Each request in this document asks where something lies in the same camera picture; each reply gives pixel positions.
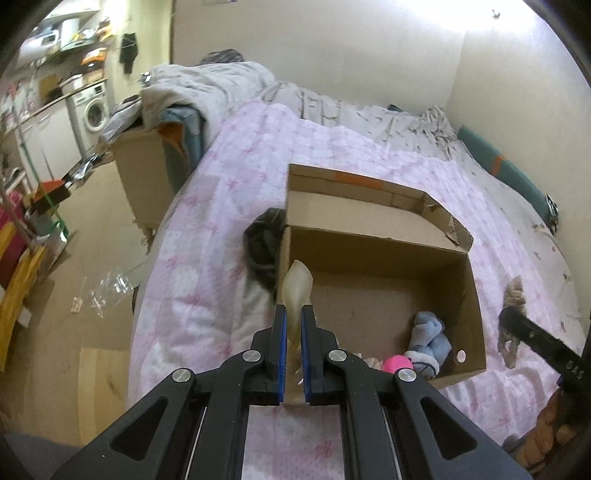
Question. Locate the red dustpan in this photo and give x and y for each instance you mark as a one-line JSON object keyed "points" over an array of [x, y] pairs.
{"points": [[51, 189]]}

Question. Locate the pink soft ball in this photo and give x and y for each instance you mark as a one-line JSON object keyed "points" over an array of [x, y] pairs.
{"points": [[396, 363]]}

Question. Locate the yellow storage box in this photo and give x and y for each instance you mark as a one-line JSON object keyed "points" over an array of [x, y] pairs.
{"points": [[18, 281]]}

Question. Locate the teal pillow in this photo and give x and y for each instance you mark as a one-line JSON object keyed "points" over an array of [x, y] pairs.
{"points": [[498, 161]]}

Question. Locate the dark striped garment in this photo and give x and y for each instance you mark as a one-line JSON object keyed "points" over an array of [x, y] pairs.
{"points": [[224, 56]]}

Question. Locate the person's left leg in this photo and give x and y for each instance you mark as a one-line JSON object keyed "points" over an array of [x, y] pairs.
{"points": [[27, 457]]}

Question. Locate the black and white patterned cloth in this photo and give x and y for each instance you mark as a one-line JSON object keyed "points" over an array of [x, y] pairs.
{"points": [[551, 212]]}

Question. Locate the person's right hand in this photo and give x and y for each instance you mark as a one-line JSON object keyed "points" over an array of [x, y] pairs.
{"points": [[551, 429]]}

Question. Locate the white base cabinet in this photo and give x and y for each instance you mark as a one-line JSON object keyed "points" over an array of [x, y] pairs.
{"points": [[51, 134]]}

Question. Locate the hanging dark garment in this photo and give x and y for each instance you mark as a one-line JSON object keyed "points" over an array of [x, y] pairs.
{"points": [[128, 53]]}

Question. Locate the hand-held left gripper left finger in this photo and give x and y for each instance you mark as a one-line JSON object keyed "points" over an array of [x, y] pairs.
{"points": [[282, 360]]}

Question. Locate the large cardboard box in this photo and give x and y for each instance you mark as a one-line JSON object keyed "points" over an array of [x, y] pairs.
{"points": [[143, 175]]}

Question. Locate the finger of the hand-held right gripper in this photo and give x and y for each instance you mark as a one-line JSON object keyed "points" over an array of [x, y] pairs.
{"points": [[531, 333]]}

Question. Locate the dark grey cloth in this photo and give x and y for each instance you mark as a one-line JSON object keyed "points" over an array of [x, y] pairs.
{"points": [[263, 240]]}

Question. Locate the blue folded cloth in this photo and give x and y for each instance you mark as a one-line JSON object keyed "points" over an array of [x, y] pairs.
{"points": [[189, 124]]}

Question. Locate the beige sock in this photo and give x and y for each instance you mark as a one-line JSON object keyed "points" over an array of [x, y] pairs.
{"points": [[298, 284]]}

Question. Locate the blue fluffy slipper sock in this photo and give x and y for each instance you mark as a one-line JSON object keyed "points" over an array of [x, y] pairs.
{"points": [[429, 337]]}

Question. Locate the orange packet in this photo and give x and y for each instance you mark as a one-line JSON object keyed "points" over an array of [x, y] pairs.
{"points": [[92, 57]]}

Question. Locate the white translucent sock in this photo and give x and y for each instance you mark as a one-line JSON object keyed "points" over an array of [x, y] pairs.
{"points": [[369, 361]]}

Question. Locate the white washing machine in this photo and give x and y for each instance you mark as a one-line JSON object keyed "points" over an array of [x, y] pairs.
{"points": [[94, 113]]}

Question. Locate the grey patterned duvet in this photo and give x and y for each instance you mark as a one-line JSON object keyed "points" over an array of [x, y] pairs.
{"points": [[194, 83]]}

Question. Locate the clear plastic bag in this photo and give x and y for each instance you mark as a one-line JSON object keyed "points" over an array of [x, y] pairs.
{"points": [[106, 295]]}

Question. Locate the orange folded cloth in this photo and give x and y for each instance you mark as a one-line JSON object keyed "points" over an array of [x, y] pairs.
{"points": [[173, 137]]}

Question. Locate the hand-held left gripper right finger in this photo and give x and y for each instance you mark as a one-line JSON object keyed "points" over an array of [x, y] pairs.
{"points": [[307, 360]]}

